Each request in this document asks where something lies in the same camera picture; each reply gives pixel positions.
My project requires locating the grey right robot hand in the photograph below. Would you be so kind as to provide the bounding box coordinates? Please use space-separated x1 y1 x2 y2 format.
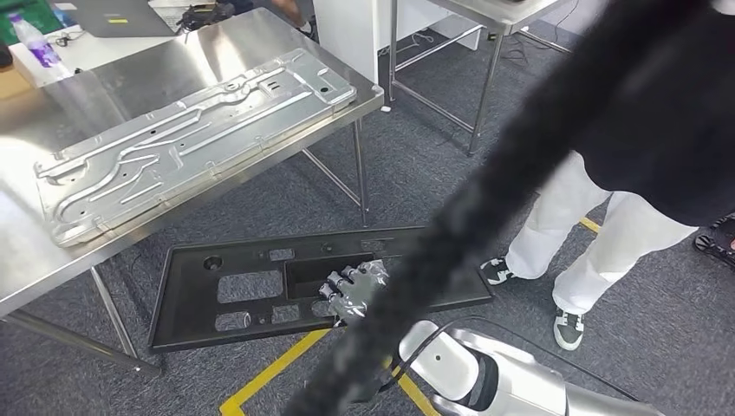
318 259 392 328

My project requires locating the black plastic plate part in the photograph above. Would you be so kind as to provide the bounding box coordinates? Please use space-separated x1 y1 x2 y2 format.
147 225 495 354

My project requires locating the stainless steel workbench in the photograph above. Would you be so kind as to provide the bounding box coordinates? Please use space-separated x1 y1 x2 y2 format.
0 6 386 379

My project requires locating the black fuzzy hanging tether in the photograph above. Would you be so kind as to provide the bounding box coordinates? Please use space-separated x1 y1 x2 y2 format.
281 0 713 416

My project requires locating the stamped silver metal panel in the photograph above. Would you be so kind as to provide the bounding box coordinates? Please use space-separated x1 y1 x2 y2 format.
34 47 358 249

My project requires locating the white desk panel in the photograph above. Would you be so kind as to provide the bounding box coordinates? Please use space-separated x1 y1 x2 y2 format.
312 0 484 84

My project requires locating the stainless steel table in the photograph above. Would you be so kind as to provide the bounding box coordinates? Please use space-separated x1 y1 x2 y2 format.
387 0 576 157

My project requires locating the white desk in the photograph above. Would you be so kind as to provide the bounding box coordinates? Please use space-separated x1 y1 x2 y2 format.
8 0 197 88

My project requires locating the clear purple-label water bottle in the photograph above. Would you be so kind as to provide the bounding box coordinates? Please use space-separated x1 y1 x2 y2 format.
8 12 62 68

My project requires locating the green mat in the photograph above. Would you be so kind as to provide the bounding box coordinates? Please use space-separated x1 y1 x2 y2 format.
0 0 65 46

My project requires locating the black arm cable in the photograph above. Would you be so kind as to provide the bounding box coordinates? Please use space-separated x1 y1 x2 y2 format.
390 315 639 403

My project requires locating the black controller with cables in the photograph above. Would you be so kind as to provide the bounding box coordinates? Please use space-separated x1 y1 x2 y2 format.
174 1 237 33

